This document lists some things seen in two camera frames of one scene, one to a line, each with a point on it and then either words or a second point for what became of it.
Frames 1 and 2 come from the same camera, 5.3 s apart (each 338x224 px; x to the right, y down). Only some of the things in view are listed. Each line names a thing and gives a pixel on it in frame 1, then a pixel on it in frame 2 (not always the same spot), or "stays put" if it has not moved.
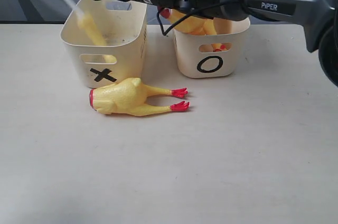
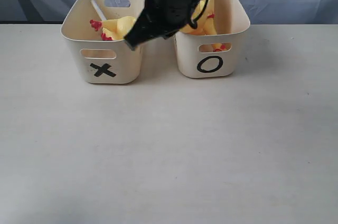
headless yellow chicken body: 127,96 -> 114,29
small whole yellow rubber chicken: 208,28 stays put
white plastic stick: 85,21 -> 97,23
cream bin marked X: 105,42 stays put
